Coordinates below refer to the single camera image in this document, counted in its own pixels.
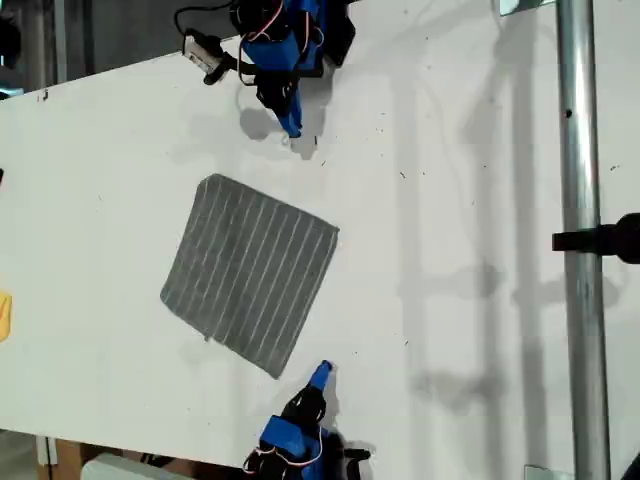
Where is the grey striped towel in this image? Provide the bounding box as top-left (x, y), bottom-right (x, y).
top-left (159, 173), bottom-right (341, 381)

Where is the black clamp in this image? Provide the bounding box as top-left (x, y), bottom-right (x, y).
top-left (551, 212), bottom-right (640, 266)

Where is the yellow object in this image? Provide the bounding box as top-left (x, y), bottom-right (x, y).
top-left (0, 289), bottom-right (14, 344)

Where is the black camera stalk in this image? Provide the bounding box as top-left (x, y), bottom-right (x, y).
top-left (203, 52), bottom-right (239, 86)

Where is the black silver camera box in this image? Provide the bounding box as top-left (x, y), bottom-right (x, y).
top-left (181, 28), bottom-right (222, 71)

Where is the black camera cable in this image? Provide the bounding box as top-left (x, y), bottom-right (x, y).
top-left (173, 2), bottom-right (236, 39)

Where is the steel post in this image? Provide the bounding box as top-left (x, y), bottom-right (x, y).
top-left (554, 0), bottom-right (614, 480)

